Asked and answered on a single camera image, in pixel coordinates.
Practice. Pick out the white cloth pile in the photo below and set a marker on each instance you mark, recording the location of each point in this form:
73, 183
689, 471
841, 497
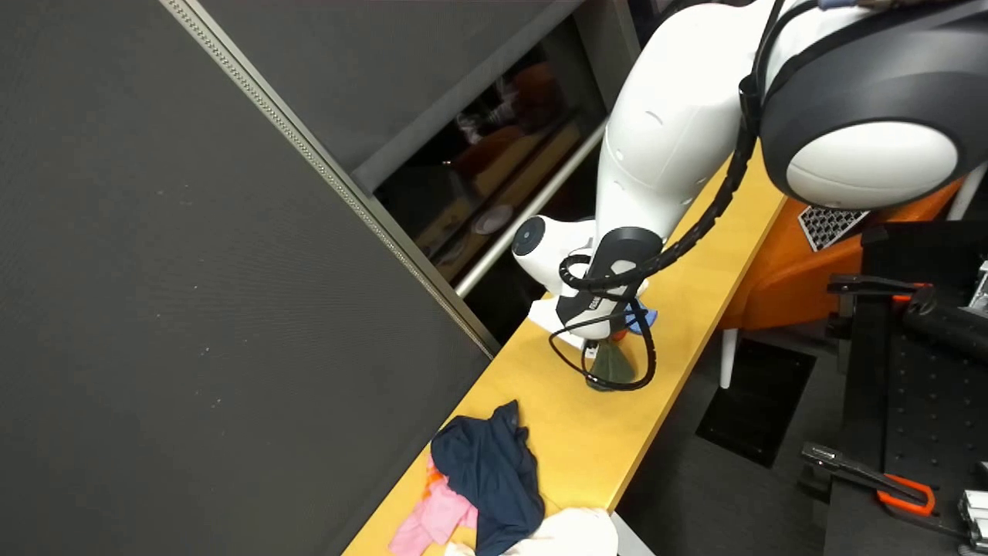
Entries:
570, 534

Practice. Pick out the blue sponge object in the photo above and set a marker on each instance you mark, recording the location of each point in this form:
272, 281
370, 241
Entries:
637, 320

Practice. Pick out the pink cloth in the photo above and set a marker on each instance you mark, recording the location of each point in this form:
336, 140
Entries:
434, 521

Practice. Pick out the orange black clamp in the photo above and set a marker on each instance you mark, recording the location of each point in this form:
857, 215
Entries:
893, 493

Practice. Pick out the navy blue cloth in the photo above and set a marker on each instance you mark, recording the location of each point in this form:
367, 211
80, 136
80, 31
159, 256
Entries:
493, 468

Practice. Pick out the silver window handrail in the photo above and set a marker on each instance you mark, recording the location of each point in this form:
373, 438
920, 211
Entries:
532, 207

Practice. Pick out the black perforated breadboard plate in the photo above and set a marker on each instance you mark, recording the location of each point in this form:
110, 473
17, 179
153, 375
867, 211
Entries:
912, 409

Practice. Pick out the orange chair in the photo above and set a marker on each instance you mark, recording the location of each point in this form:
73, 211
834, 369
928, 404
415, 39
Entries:
788, 281

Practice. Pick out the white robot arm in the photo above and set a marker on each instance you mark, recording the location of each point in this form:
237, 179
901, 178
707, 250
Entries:
846, 102

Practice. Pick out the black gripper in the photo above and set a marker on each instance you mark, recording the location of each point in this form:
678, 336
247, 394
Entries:
596, 284

